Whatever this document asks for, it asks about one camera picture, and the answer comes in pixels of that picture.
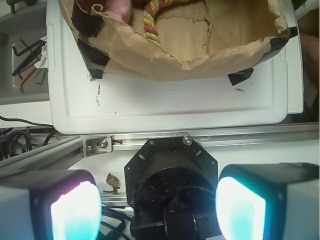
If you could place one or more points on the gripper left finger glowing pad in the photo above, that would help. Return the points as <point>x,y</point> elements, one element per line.
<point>49,205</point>

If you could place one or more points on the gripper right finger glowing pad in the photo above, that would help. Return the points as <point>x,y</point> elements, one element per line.
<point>274,201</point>

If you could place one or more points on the white plastic tray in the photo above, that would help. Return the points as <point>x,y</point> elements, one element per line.
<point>118,104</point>

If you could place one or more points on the black hex keys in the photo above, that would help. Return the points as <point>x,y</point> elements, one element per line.
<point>24,58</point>

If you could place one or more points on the brown paper bag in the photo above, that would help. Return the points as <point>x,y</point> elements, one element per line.
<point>175,40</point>

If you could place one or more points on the pink plush bunny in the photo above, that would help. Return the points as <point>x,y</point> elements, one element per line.
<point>120,10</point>

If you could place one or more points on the aluminium extrusion frame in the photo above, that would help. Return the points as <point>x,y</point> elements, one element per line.
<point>291,142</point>

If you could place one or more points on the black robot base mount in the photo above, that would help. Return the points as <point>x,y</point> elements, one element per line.
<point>171,186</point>

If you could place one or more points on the orange handled hex key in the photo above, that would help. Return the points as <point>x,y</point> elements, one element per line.
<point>27,76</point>

